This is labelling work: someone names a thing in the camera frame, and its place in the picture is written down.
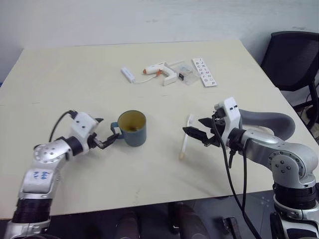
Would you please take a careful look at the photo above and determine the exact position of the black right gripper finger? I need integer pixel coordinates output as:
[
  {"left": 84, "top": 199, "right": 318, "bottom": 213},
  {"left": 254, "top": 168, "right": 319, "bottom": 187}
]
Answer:
[
  {"left": 182, "top": 126, "right": 213, "bottom": 143},
  {"left": 198, "top": 117, "right": 215, "bottom": 128}
]

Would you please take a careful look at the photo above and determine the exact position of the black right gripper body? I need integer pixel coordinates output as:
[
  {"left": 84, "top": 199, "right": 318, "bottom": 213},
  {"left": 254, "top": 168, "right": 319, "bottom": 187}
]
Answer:
[{"left": 202, "top": 103, "right": 227, "bottom": 148}]

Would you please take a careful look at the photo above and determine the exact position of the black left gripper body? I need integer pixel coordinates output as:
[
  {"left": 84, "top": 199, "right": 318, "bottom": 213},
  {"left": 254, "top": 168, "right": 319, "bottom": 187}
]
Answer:
[{"left": 88, "top": 132, "right": 105, "bottom": 150}]

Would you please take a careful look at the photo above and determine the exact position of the blue mug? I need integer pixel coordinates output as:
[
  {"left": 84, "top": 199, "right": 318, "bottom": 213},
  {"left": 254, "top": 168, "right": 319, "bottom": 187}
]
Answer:
[{"left": 110, "top": 110, "right": 147, "bottom": 148}]

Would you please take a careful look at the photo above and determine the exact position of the clear plastic bag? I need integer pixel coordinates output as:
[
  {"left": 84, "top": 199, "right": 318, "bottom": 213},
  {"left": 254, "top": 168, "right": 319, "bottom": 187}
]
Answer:
[{"left": 174, "top": 63, "right": 200, "bottom": 86}]

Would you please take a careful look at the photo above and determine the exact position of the white letter sticker sheet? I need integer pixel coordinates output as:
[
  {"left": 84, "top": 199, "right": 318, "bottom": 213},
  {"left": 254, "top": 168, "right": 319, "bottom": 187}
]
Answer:
[{"left": 191, "top": 57, "right": 219, "bottom": 88}]

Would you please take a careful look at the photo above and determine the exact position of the white rectangular adapter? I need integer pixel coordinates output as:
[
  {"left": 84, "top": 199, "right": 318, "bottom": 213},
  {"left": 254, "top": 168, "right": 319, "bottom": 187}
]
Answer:
[{"left": 120, "top": 66, "right": 137, "bottom": 84}]

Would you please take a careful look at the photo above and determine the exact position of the white hot glue gun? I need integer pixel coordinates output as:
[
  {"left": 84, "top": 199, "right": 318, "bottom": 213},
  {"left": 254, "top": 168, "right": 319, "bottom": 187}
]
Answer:
[{"left": 142, "top": 61, "right": 178, "bottom": 87}]

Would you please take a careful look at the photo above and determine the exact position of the dark rounded shape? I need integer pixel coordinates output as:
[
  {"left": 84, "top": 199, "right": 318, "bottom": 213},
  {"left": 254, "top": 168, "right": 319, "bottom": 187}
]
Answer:
[
  {"left": 116, "top": 210, "right": 140, "bottom": 239},
  {"left": 171, "top": 201, "right": 210, "bottom": 239}
]

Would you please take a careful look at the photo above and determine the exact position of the dark flat bar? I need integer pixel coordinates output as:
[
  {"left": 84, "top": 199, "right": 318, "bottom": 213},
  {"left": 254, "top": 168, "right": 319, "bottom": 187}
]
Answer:
[{"left": 223, "top": 216, "right": 242, "bottom": 239}]

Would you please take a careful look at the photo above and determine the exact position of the black mesh office chair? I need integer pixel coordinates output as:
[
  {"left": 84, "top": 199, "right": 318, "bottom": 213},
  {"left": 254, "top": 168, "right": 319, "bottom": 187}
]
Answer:
[{"left": 260, "top": 31, "right": 319, "bottom": 145}]

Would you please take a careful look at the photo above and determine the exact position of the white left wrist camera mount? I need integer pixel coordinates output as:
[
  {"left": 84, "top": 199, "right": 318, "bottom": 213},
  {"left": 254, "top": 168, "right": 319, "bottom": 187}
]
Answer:
[{"left": 70, "top": 112, "right": 98, "bottom": 153}]

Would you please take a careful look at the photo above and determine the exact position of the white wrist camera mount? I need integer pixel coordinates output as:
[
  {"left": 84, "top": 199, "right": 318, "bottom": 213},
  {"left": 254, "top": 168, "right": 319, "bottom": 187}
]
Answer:
[
  {"left": 70, "top": 112, "right": 98, "bottom": 153},
  {"left": 220, "top": 97, "right": 242, "bottom": 147}
]

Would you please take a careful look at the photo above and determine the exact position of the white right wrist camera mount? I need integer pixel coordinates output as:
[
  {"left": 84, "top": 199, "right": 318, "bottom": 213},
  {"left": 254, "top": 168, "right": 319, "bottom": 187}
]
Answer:
[{"left": 220, "top": 97, "right": 242, "bottom": 147}]

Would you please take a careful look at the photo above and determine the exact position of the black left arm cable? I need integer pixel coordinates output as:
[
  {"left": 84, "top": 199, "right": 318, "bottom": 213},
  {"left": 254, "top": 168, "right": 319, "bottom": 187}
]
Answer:
[{"left": 49, "top": 110, "right": 77, "bottom": 142}]

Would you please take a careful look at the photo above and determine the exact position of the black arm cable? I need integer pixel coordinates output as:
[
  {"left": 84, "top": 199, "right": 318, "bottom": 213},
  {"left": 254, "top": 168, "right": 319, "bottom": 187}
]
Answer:
[
  {"left": 211, "top": 113, "right": 262, "bottom": 239},
  {"left": 239, "top": 141, "right": 249, "bottom": 215},
  {"left": 49, "top": 110, "right": 77, "bottom": 142}
]

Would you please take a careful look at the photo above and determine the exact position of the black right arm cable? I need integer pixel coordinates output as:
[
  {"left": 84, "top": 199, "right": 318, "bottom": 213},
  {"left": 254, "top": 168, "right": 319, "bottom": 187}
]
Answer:
[
  {"left": 211, "top": 113, "right": 262, "bottom": 239},
  {"left": 239, "top": 141, "right": 249, "bottom": 215}
]

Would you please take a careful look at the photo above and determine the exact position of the thin white cable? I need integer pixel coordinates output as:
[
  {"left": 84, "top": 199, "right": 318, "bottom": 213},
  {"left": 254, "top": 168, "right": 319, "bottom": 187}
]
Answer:
[{"left": 134, "top": 74, "right": 158, "bottom": 84}]

